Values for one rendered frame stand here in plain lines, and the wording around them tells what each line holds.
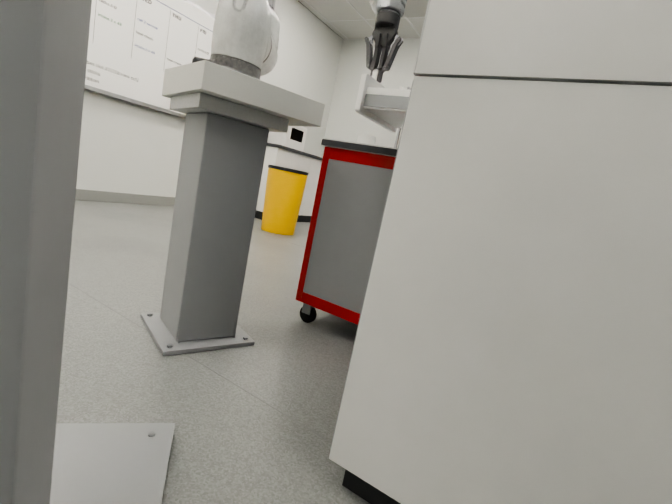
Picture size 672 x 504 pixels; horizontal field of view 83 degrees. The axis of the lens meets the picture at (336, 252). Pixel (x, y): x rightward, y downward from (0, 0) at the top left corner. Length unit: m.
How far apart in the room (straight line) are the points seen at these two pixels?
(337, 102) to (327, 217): 5.10
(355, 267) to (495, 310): 0.89
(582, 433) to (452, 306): 0.25
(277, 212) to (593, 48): 3.36
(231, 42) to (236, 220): 0.52
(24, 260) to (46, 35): 0.21
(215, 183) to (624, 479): 1.11
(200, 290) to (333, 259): 0.53
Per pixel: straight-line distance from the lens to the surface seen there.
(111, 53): 4.19
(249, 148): 1.25
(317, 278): 1.56
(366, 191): 1.44
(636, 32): 0.68
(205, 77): 1.11
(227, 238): 1.26
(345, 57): 6.71
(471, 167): 0.65
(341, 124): 6.40
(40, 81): 0.46
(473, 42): 0.70
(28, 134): 0.45
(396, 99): 1.19
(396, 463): 0.80
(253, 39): 1.30
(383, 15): 1.38
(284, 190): 3.77
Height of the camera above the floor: 0.60
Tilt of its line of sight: 10 degrees down
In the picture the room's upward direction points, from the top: 12 degrees clockwise
